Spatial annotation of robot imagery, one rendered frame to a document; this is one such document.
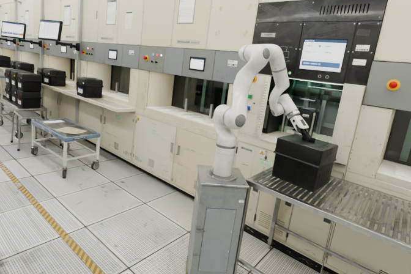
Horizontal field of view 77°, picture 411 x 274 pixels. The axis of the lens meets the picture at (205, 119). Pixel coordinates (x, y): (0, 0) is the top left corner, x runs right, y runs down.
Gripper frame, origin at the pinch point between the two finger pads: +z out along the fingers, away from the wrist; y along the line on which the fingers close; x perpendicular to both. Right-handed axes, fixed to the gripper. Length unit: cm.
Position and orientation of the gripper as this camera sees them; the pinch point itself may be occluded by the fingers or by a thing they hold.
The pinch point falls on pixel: (307, 137)
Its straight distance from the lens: 175.7
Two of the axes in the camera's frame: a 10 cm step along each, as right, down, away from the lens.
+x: -5.9, 5.3, 6.1
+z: 4.1, 8.5, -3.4
